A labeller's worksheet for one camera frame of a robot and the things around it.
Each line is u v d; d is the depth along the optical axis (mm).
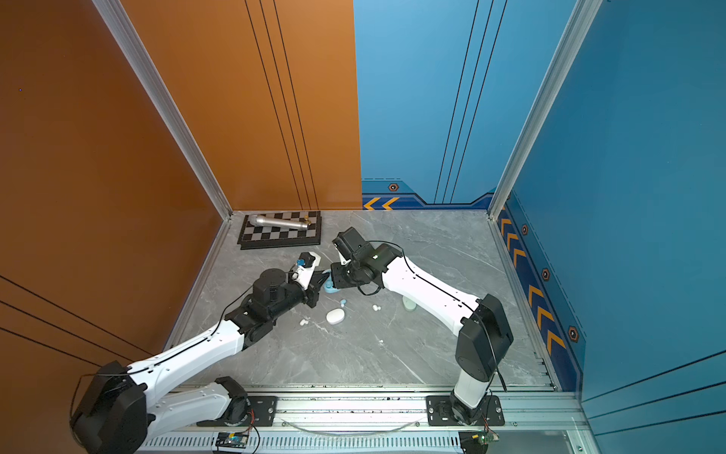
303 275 682
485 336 419
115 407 394
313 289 695
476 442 704
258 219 1087
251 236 1083
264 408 741
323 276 771
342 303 925
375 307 915
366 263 567
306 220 1096
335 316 892
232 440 720
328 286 775
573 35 729
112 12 692
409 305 912
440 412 724
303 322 891
